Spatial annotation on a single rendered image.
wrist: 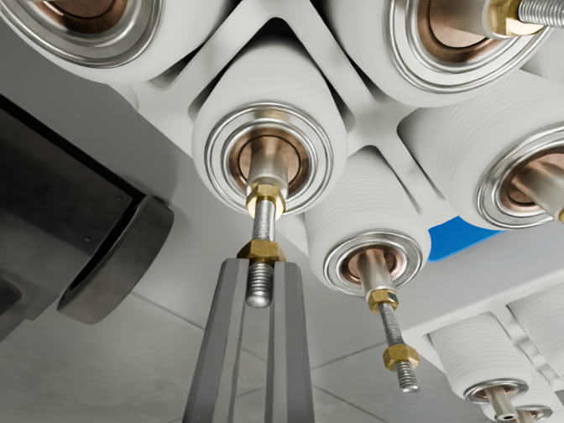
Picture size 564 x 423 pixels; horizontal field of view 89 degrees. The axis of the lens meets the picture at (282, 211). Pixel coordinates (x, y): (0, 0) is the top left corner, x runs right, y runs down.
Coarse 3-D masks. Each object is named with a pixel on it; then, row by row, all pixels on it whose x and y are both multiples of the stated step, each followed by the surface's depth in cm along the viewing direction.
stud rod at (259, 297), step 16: (256, 208) 13; (272, 208) 13; (256, 224) 12; (272, 224) 12; (272, 240) 12; (256, 272) 10; (272, 272) 10; (256, 288) 10; (272, 288) 10; (256, 304) 10
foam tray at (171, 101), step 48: (240, 0) 27; (288, 0) 18; (240, 48) 20; (336, 48) 20; (144, 96) 22; (192, 96) 22; (336, 96) 31; (384, 96) 23; (384, 144) 24; (432, 192) 27
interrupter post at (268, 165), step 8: (256, 152) 16; (264, 152) 16; (272, 152) 16; (280, 152) 16; (256, 160) 16; (264, 160) 15; (272, 160) 15; (280, 160) 16; (256, 168) 15; (264, 168) 15; (272, 168) 15; (280, 168) 15; (248, 176) 15; (256, 176) 14; (264, 176) 14; (272, 176) 14; (280, 176) 14; (248, 184) 14; (256, 184) 14; (272, 184) 14; (280, 184) 14; (248, 192) 15
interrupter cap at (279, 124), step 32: (224, 128) 15; (256, 128) 16; (288, 128) 15; (320, 128) 15; (224, 160) 17; (288, 160) 17; (320, 160) 17; (224, 192) 18; (288, 192) 18; (320, 192) 18
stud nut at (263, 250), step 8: (256, 240) 11; (264, 240) 11; (248, 248) 10; (256, 248) 10; (264, 248) 10; (272, 248) 10; (280, 248) 11; (240, 256) 11; (248, 256) 10; (256, 256) 10; (264, 256) 10; (272, 256) 10; (280, 256) 11; (272, 264) 10
